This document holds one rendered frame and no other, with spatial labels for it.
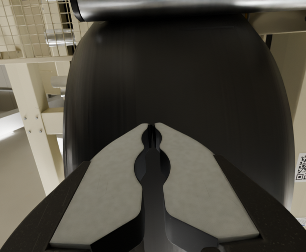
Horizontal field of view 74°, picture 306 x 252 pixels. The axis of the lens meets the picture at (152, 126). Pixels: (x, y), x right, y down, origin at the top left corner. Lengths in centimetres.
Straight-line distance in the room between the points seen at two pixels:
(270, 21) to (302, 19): 10
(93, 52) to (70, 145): 12
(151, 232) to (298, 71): 38
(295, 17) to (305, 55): 7
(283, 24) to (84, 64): 37
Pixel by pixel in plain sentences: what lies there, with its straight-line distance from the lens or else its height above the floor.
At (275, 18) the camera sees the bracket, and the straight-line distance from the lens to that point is 51.
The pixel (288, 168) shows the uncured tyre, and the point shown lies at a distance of 29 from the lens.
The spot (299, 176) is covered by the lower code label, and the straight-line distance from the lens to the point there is 56.
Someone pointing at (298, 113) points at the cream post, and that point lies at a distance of 48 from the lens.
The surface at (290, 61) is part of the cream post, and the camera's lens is 50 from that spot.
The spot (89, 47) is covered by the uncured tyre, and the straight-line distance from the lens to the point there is 29.
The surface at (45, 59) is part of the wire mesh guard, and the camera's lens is 86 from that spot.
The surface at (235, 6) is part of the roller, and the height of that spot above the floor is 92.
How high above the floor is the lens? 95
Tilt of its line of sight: 22 degrees up
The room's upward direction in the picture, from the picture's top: 177 degrees clockwise
